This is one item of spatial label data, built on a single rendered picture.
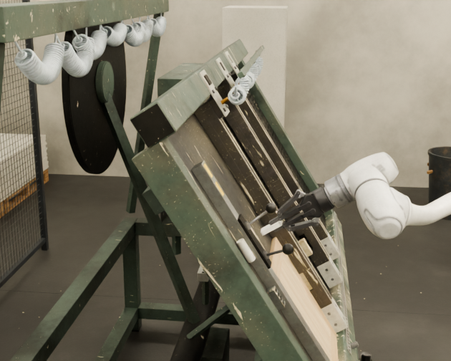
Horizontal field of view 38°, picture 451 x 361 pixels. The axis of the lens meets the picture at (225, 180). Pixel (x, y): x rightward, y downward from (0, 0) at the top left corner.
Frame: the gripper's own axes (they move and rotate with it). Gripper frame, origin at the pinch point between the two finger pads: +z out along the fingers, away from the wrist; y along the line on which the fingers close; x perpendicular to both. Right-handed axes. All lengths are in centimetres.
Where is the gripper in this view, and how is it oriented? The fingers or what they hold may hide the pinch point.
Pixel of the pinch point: (271, 226)
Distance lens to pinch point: 204.3
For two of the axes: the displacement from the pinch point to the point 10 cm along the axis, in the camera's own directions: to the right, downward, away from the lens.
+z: -8.4, 4.7, 2.5
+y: 5.2, 8.3, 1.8
